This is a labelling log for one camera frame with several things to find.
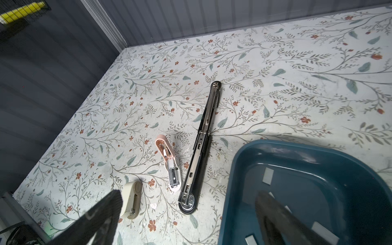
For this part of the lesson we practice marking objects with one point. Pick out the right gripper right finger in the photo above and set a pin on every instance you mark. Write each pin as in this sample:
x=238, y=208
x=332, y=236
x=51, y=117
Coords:
x=279, y=227

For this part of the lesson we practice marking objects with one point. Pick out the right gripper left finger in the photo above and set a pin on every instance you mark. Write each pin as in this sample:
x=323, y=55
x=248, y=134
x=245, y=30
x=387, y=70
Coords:
x=98, y=225

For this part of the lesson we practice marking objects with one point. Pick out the pink mini stapler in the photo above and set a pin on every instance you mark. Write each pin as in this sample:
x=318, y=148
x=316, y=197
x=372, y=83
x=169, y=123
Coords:
x=170, y=161

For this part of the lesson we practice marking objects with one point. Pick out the black stapler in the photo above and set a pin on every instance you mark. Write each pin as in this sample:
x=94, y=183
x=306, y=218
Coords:
x=191, y=189

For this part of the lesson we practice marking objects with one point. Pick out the teal plastic tray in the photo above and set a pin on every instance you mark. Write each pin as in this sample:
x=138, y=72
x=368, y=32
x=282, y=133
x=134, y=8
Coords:
x=318, y=185

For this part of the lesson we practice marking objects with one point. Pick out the yellow marker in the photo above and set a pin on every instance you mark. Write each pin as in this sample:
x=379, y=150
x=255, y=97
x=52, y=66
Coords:
x=12, y=11

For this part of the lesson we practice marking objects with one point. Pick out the black wire basket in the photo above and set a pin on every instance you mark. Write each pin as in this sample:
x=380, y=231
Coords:
x=12, y=29

